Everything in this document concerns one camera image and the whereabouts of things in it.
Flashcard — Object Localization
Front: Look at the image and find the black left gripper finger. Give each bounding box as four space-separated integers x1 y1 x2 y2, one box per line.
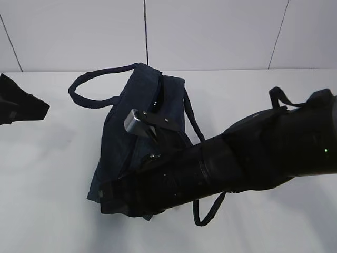
1 73 50 125

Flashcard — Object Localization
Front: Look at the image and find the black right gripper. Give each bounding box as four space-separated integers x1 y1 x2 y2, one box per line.
99 152 184 215

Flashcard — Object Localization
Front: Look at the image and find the dark blue lunch bag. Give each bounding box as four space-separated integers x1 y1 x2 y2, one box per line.
68 63 205 202

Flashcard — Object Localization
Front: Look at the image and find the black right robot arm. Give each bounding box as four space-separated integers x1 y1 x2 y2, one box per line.
99 87 336 217

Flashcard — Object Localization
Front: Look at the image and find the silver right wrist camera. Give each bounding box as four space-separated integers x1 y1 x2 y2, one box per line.
124 109 180 144

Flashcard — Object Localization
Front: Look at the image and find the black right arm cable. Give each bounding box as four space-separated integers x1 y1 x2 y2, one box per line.
193 192 227 227

